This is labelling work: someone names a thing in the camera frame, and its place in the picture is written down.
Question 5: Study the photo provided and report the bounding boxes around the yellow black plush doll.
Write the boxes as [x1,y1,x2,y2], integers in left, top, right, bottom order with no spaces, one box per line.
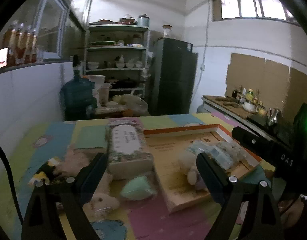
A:
[28,157,62,186]

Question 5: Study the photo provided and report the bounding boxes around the white fluffy toy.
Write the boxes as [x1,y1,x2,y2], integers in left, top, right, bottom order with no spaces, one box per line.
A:
[216,141,247,162]

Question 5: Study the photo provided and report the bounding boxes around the light green tissue pack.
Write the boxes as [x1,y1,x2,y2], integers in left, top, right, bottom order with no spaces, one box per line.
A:
[186,140,234,170]

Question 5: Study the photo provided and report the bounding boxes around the cream teddy bear purple dress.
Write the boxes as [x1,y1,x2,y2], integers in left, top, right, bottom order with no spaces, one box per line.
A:
[178,151,208,192]

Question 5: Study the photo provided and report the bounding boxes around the person's hand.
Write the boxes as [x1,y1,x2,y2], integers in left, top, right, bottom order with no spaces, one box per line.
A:
[278,197,304,227]

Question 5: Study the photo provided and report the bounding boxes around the pink plush in plastic bag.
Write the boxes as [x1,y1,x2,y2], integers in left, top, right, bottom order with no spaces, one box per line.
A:
[56,145,105,177]

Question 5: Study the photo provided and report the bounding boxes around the kitchen counter with bottles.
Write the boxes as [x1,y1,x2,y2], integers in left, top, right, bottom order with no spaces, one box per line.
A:
[202,95,292,144]

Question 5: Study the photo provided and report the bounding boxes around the colourful foam play mat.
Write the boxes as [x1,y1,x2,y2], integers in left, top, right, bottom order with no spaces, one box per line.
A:
[0,112,239,239]

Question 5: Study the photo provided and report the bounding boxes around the mint green sponge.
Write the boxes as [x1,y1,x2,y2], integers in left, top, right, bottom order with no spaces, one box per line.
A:
[120,176,157,201]

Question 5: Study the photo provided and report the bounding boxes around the floral tissue box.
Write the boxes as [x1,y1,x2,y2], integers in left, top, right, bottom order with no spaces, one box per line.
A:
[106,119,154,180]

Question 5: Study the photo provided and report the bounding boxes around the orange rimmed cardboard tray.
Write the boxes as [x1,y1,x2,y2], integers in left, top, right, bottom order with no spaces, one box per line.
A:
[143,123,263,214]

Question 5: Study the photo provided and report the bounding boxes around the blue water jug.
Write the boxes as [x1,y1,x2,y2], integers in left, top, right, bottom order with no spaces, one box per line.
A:
[61,55,97,120]

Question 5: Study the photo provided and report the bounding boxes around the plastic bag of food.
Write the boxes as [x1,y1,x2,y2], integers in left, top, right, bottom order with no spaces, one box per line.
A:
[95,94,150,116]

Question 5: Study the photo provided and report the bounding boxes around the dark green refrigerator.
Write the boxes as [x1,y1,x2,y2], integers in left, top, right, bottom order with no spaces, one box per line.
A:
[149,37,197,115]

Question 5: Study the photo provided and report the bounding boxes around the small tv screen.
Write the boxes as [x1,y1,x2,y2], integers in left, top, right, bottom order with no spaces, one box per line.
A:
[0,47,9,68]

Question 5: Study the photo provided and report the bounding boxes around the window with bars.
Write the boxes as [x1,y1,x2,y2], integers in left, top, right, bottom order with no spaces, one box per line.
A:
[213,0,298,25]

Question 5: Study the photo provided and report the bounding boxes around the white metal shelf rack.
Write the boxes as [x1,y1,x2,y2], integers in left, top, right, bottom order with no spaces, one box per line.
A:
[83,22,151,98]

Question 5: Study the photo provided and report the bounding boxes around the jars of amber liquid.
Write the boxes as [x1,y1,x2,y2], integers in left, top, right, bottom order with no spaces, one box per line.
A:
[2,20,37,67]

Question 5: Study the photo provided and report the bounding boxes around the brown cardboard wall sheet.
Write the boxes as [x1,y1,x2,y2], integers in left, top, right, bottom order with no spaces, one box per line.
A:
[225,53,307,122]

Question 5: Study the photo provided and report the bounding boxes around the black cable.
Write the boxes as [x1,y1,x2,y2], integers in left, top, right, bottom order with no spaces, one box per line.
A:
[0,138,25,228]

